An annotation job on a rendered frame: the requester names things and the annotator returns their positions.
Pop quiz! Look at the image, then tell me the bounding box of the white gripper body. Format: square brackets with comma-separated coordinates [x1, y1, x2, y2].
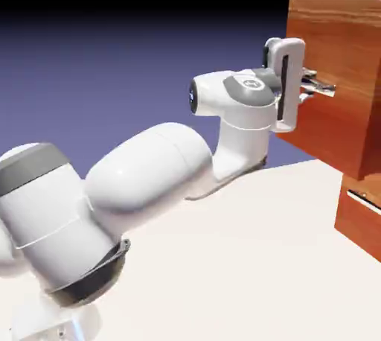
[271, 37, 307, 134]

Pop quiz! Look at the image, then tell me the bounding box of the silver metal drawer handle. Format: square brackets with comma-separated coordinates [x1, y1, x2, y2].
[346, 188, 381, 216]
[300, 76, 338, 98]

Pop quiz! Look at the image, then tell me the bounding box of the wooden drawer front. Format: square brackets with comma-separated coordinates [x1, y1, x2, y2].
[275, 0, 381, 182]
[333, 188, 381, 262]

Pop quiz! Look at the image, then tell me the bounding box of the wooden cabinet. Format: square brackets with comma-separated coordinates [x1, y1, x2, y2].
[275, 0, 381, 262]

